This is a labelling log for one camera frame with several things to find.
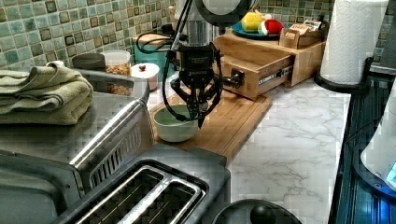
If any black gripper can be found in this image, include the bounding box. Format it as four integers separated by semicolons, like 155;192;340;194
171;42;222;129

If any pale green cup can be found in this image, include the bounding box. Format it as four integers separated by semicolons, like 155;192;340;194
154;107;198;143

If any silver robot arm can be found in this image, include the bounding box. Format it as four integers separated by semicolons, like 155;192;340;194
165;0;256;125

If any bamboo cutting board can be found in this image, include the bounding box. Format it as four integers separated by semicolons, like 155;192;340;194
148;90;273;163

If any white lidded pink pot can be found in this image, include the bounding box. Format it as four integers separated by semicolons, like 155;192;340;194
131;63;160;91

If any teal canister with wooden lid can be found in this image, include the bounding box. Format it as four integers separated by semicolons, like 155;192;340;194
133;33;170;81

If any open wooden drawer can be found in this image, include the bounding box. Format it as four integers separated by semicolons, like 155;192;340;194
221;54;294;100

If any black two-slot toaster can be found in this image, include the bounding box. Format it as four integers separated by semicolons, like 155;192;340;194
50;144;231;224

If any teal plate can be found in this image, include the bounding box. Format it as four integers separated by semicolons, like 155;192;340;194
232;22;279;40

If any glass jar with cereal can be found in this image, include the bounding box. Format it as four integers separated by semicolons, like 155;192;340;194
103;50;131;76

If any yellow plush toy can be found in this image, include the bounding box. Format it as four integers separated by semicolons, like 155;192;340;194
241;10;272;33

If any red white plush toy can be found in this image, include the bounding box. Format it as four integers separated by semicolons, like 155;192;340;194
258;19;283;35

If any dark grey bowl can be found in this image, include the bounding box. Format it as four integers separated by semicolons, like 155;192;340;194
72;53;106;71

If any wooden drawer cabinet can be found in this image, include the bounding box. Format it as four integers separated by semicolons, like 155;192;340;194
214;29;325;87

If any black pot lid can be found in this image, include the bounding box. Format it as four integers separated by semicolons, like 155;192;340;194
212;199;302;224

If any wooden tea bag box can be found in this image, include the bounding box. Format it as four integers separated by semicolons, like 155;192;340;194
279;20;322;49

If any folded green towel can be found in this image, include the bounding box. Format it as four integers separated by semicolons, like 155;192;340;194
0;63;93;125

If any stainless toaster oven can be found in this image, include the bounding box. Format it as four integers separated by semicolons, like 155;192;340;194
0;70;153;224

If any black paper towel holder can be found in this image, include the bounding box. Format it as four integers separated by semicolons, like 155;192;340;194
314;57;374;94

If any white paper towel roll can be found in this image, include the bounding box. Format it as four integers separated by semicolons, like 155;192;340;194
320;0;389;85

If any black drawer handle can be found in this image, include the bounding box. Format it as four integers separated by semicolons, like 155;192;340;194
222;68;245;89

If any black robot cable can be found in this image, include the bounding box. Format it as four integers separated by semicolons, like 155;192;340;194
135;0;200;122

